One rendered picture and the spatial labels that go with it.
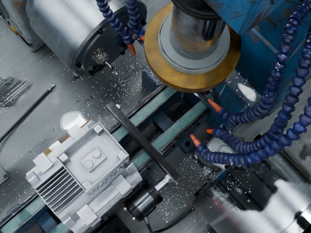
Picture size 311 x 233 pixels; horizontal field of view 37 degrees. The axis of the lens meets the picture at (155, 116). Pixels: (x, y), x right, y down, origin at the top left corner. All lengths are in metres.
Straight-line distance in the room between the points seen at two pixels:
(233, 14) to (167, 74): 0.27
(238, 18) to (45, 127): 0.89
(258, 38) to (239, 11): 0.49
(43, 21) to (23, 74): 0.34
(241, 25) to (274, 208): 0.49
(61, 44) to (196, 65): 0.41
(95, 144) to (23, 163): 0.39
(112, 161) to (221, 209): 0.26
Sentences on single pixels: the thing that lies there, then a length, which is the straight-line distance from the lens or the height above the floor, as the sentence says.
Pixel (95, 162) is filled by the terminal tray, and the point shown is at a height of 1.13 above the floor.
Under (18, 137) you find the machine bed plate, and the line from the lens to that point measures 1.40.
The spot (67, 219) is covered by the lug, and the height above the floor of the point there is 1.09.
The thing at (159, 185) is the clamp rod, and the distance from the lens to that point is 1.11.
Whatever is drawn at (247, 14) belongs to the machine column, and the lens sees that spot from 0.58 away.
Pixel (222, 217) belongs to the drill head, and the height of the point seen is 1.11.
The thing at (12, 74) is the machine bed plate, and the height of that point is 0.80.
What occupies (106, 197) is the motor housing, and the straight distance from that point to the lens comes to 1.07.
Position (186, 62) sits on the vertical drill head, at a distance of 0.83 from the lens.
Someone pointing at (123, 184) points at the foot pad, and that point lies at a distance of 1.06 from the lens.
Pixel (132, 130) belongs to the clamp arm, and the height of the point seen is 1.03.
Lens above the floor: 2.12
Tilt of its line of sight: 75 degrees down
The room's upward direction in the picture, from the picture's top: 6 degrees clockwise
